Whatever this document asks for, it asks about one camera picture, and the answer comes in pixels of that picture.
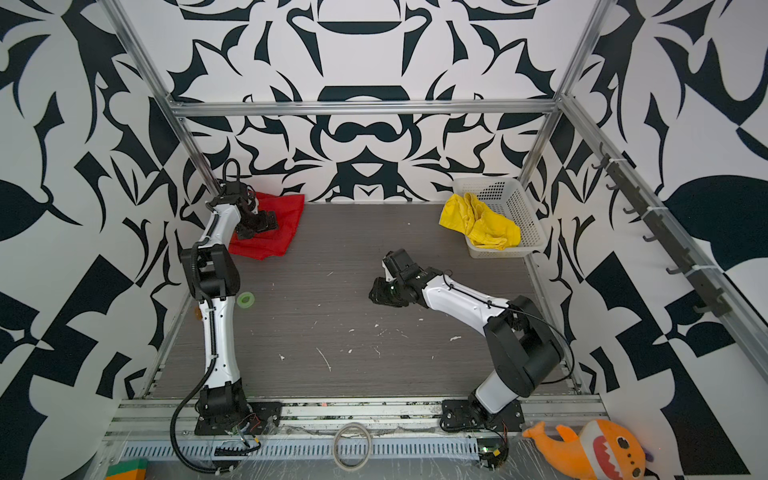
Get green tape roll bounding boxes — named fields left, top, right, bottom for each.
left=236, top=292, right=255, bottom=309

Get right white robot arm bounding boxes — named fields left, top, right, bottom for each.
left=369, top=249, right=565, bottom=417

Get red shorts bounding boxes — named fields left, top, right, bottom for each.
left=227, top=191, right=306, bottom=262

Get yellow shorts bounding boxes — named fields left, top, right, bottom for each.
left=439, top=193, right=522, bottom=250

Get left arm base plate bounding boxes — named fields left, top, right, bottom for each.
left=194, top=401, right=283, bottom=436

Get white plastic basket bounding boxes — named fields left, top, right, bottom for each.
left=452, top=176, right=547, bottom=259

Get orange shark plush toy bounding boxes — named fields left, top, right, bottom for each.
left=522, top=419, right=651, bottom=480

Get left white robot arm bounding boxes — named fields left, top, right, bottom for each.
left=181, top=180, right=277, bottom=430

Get green orange block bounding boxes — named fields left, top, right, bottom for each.
left=105, top=459, right=148, bottom=480

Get aluminium frame crossbar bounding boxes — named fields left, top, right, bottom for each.
left=170, top=99, right=556, bottom=118

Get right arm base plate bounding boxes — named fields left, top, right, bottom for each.
left=439, top=397, right=525, bottom=433

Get black wall hook rack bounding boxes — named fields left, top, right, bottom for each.
left=593, top=142, right=733, bottom=318

